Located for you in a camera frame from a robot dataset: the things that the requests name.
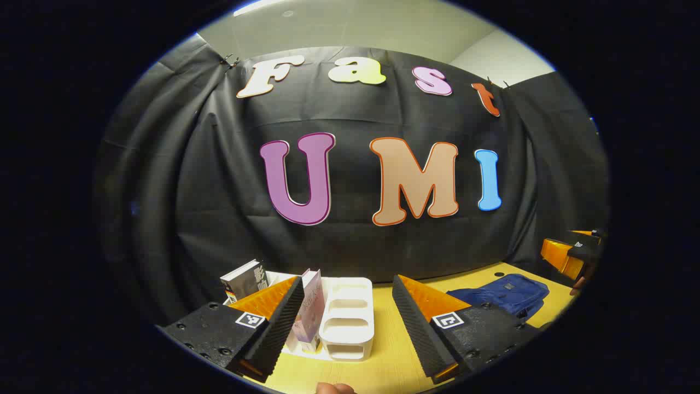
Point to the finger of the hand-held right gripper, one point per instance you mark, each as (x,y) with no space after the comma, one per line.
(558,257)

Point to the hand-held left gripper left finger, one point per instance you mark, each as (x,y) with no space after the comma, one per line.
(281,328)

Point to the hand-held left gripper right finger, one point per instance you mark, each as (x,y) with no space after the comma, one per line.
(415,334)

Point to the pink cover book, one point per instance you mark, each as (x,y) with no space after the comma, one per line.
(310,312)

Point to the black cover book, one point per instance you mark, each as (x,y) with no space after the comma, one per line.
(243,282)

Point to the blue schoolbag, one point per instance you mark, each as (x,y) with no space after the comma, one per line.
(503,293)

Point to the white plastic bookshelf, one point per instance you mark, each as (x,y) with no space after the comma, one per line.
(350,328)

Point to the black backdrop cloth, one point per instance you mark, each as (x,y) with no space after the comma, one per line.
(219,191)

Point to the metal cloth clip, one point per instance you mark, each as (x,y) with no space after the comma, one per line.
(228,61)

